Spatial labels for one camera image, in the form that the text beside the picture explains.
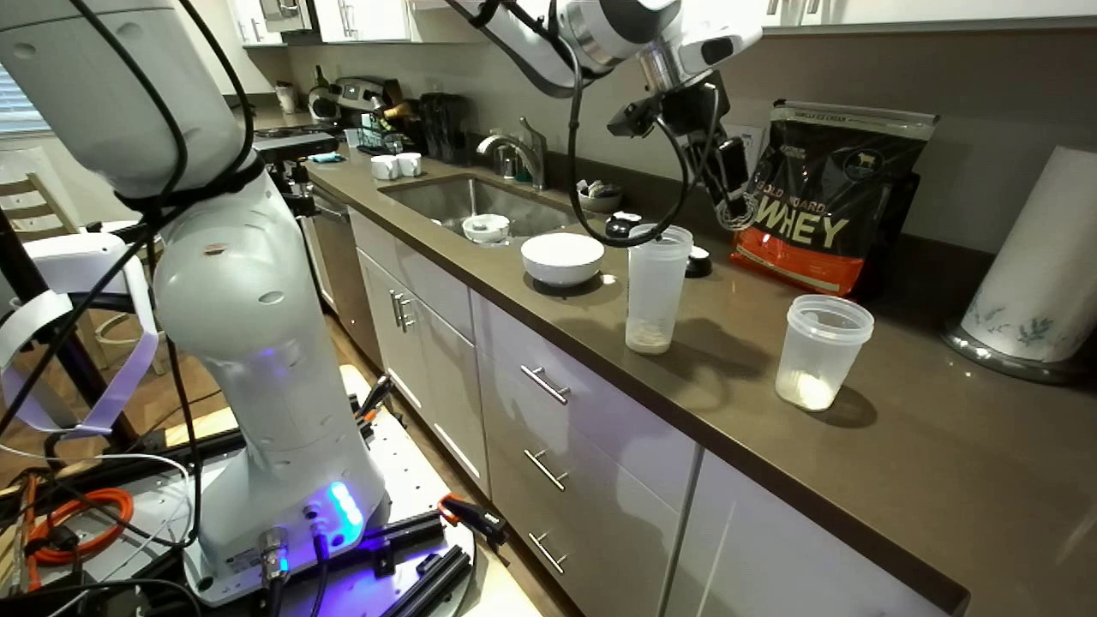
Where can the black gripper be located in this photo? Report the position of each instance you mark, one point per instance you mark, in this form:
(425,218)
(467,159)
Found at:
(700,116)

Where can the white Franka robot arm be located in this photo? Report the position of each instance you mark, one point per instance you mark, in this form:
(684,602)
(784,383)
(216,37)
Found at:
(241,295)

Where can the small white sink-side object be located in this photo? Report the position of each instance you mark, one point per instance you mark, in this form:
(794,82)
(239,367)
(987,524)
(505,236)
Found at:
(599,188)

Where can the short clear plastic container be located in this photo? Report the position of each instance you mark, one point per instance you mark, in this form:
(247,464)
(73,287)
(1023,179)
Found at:
(825,354)

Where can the black shaker lid white flap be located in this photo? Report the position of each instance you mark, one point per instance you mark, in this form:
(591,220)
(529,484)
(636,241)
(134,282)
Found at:
(697,263)

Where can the black red whey protein bag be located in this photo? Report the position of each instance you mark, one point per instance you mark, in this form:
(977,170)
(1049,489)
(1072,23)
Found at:
(833,209)

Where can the tall clear shaker cup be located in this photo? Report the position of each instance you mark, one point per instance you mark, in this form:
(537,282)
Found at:
(656,287)

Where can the small white round cap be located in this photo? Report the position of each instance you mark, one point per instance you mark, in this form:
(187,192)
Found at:
(607,280)

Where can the white ceramic bowl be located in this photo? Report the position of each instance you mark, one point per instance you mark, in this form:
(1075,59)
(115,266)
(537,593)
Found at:
(563,258)

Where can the chrome faucet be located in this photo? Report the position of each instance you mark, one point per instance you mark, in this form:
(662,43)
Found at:
(514,148)

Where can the steel kitchen sink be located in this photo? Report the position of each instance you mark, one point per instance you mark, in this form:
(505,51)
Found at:
(481,201)

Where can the white upper cabinet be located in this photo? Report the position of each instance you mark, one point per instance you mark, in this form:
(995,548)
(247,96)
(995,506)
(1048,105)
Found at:
(936,11)

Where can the black coffee maker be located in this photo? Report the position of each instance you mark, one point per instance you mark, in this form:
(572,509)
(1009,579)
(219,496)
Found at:
(446,125)

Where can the small white cup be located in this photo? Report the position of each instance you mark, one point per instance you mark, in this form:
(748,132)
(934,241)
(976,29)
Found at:
(412,165)
(386,165)

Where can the white paper towel roll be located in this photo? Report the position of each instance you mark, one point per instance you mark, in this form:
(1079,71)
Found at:
(1039,263)

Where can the grey lower cabinet unit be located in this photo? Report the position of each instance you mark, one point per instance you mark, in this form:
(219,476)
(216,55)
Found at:
(618,482)

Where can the silver paper towel holder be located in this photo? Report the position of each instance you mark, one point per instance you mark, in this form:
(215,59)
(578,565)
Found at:
(1004,356)

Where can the black stove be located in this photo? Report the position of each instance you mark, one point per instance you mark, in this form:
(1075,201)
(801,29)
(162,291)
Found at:
(296,165)

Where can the white perforated base platform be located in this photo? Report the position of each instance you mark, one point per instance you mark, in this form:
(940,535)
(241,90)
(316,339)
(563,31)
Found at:
(399,458)

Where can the window blinds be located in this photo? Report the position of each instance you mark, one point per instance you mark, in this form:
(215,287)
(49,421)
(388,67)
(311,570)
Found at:
(18,105)

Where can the white curved plastic frame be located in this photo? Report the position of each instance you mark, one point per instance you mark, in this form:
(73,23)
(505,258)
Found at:
(124,364)

